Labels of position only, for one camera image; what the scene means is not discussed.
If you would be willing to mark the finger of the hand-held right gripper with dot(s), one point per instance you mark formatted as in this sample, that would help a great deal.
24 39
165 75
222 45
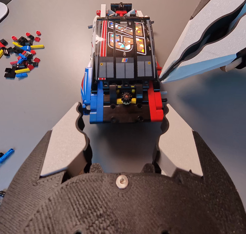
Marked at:
217 53
215 9

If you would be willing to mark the white book stand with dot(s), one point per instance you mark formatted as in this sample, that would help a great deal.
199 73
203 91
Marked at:
2 11

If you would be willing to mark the lego race car model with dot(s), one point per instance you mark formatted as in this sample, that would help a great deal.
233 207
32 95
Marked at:
123 65

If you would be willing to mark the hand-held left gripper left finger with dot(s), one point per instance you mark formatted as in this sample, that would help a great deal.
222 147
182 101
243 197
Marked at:
65 145

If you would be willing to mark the pile of small lego pieces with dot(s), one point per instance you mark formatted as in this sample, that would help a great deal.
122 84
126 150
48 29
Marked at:
21 55

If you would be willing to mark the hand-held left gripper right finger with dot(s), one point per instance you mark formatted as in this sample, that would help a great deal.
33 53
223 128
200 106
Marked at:
178 145

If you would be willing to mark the cluster of blue black pins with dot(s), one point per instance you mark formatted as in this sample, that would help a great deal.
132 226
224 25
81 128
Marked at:
6 155

